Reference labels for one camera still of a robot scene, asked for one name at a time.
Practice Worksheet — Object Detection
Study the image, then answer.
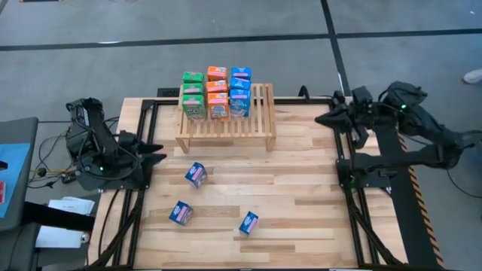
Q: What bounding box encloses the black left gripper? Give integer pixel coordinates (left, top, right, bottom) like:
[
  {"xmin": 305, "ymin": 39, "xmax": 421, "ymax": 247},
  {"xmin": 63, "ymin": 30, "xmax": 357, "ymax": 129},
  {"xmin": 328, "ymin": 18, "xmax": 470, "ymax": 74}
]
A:
[{"xmin": 118, "ymin": 130, "xmax": 168, "ymax": 169}]

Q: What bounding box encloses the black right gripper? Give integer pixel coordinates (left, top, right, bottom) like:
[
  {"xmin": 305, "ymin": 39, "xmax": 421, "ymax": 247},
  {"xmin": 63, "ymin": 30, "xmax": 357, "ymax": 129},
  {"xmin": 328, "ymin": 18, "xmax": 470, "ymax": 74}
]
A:
[{"xmin": 315, "ymin": 85, "xmax": 380, "ymax": 150}]

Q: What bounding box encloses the green Apple Jacks cereal box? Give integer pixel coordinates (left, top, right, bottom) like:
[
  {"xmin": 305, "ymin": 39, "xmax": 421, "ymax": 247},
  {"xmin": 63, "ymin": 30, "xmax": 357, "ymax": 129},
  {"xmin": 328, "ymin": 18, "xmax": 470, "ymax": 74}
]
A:
[
  {"xmin": 182, "ymin": 71, "xmax": 206, "ymax": 84},
  {"xmin": 182, "ymin": 93, "xmax": 207, "ymax": 121},
  {"xmin": 182, "ymin": 82, "xmax": 205, "ymax": 96}
]

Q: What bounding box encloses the blue Frosted Flakes cereal box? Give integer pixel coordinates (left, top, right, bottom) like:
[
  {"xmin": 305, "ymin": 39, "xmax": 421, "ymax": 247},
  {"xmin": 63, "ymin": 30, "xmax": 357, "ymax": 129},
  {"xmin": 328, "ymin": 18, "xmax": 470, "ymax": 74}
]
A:
[
  {"xmin": 185, "ymin": 161, "xmax": 209, "ymax": 188},
  {"xmin": 239, "ymin": 210, "xmax": 261, "ymax": 236},
  {"xmin": 168, "ymin": 200, "xmax": 194, "ymax": 227}
]

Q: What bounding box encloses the wooden slatted shelf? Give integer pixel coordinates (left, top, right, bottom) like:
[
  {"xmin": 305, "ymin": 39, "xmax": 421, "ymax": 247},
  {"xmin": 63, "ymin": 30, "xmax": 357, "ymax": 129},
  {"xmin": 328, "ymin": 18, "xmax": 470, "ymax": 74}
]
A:
[{"xmin": 175, "ymin": 82, "xmax": 278, "ymax": 154}]

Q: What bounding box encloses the black power strip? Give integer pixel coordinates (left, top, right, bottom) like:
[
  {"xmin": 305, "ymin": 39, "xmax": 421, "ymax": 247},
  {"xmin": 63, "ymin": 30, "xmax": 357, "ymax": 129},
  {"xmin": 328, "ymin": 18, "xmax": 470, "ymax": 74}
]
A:
[{"xmin": 157, "ymin": 87, "xmax": 182, "ymax": 98}]

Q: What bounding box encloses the white paper sheet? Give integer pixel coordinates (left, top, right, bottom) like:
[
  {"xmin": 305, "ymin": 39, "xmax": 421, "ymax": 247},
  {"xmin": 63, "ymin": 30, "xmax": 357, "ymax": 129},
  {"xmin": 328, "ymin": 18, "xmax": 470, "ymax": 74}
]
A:
[
  {"xmin": 47, "ymin": 196, "xmax": 96, "ymax": 216},
  {"xmin": 35, "ymin": 224, "xmax": 90, "ymax": 249}
]

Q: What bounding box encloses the person's shoe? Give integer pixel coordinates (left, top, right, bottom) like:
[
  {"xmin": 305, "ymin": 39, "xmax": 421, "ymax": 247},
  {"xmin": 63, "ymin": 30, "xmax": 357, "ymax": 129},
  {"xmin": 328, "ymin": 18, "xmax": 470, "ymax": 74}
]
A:
[{"xmin": 462, "ymin": 69, "xmax": 482, "ymax": 85}]

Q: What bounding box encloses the grey padded chair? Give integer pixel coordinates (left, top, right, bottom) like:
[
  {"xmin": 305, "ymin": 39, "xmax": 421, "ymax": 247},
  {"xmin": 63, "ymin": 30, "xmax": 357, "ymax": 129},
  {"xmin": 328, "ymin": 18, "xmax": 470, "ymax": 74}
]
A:
[{"xmin": 0, "ymin": 116, "xmax": 41, "ymax": 271}]

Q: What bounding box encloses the blue cloth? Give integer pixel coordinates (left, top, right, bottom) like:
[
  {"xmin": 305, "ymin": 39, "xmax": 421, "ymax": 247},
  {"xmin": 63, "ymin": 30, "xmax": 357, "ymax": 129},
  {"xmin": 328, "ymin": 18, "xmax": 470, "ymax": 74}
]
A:
[{"xmin": 0, "ymin": 142, "xmax": 32, "ymax": 219}]

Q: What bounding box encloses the black metal table frame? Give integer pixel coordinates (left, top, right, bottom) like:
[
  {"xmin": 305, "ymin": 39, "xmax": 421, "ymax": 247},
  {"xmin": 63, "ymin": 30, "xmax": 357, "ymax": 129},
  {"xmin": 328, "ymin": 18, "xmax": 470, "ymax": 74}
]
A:
[{"xmin": 90, "ymin": 96, "xmax": 407, "ymax": 270}]

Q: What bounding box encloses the black power cable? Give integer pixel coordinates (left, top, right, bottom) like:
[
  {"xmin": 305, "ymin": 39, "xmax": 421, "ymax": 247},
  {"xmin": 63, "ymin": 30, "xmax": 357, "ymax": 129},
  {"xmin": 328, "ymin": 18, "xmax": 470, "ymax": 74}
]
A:
[{"xmin": 298, "ymin": 85, "xmax": 340, "ymax": 110}]

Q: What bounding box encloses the yellow extension cable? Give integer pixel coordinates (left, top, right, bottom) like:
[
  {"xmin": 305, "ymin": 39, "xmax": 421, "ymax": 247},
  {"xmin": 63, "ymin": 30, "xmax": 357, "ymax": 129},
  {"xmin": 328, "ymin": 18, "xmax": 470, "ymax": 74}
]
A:
[{"xmin": 32, "ymin": 167, "xmax": 78, "ymax": 177}]

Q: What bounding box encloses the black strap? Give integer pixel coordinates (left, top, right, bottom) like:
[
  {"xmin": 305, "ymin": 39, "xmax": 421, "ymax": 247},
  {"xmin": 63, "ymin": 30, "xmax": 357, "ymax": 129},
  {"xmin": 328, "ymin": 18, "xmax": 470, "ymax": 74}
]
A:
[{"xmin": 22, "ymin": 201, "xmax": 96, "ymax": 231}]

